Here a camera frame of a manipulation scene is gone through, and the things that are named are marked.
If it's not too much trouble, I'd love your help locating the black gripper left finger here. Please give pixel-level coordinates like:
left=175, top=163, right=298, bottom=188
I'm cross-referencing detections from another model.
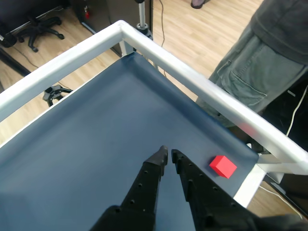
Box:
left=90, top=145, right=168, bottom=231

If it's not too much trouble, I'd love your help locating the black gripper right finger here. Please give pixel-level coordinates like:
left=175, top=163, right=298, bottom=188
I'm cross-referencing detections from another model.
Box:
left=171, top=149, right=265, bottom=231

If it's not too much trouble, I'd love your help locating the red cube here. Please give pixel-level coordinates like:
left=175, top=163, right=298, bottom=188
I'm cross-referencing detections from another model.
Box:
left=208, top=155, right=238, bottom=180

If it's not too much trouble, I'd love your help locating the black tripod foot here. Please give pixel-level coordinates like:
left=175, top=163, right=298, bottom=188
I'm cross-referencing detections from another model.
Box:
left=42, top=83, right=74, bottom=108

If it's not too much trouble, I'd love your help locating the person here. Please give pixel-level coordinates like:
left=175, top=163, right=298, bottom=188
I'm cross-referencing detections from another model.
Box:
left=195, top=0, right=308, bottom=128

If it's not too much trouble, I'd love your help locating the silver stand pole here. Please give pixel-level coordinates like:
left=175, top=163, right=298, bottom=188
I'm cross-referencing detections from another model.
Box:
left=135, top=0, right=154, bottom=43

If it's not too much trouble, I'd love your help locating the dark cabinet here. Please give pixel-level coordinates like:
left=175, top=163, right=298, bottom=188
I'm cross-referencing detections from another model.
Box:
left=72, top=0, right=153, bottom=57

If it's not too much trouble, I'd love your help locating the black office chair base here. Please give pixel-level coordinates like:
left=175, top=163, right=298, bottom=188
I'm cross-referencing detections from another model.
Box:
left=13, top=15, right=65, bottom=53

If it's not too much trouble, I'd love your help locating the person's foot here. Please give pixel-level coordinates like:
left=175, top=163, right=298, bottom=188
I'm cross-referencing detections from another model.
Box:
left=191, top=0, right=210, bottom=10

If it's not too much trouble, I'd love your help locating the white cable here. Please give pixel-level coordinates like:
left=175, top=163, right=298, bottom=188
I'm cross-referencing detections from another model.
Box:
left=285, top=84, right=308, bottom=137

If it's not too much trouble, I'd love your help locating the white metal table frame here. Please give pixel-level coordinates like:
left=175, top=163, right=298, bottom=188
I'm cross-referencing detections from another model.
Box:
left=0, top=20, right=308, bottom=209

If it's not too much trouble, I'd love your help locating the thin black floor cable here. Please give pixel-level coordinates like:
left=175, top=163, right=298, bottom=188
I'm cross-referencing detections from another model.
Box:
left=157, top=0, right=167, bottom=49

